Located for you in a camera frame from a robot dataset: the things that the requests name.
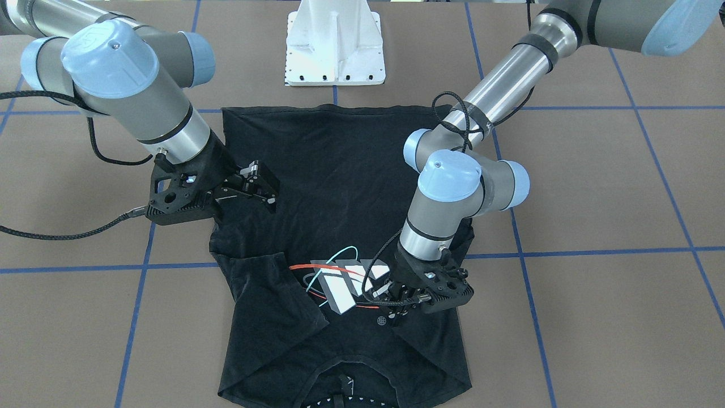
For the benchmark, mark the black graphic t-shirt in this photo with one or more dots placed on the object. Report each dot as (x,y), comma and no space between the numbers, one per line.
(343,182)

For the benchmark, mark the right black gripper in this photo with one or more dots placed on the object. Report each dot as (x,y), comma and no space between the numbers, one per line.
(220,162)

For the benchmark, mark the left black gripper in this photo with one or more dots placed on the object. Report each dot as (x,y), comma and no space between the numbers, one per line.
(405,272)

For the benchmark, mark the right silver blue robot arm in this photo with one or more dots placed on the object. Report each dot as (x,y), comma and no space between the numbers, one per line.
(108,64)

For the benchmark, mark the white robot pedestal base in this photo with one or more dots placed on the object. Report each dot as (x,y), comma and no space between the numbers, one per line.
(334,43)

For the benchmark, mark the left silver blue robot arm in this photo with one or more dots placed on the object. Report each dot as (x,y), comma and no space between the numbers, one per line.
(623,228)

